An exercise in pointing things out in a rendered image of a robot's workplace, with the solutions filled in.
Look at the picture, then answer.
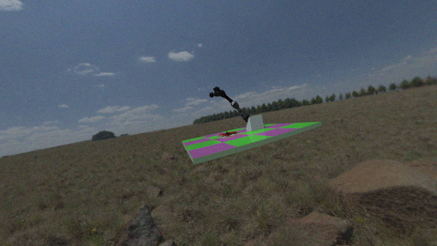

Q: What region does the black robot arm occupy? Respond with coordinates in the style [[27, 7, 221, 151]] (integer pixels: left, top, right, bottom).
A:
[[213, 86, 250, 122]]

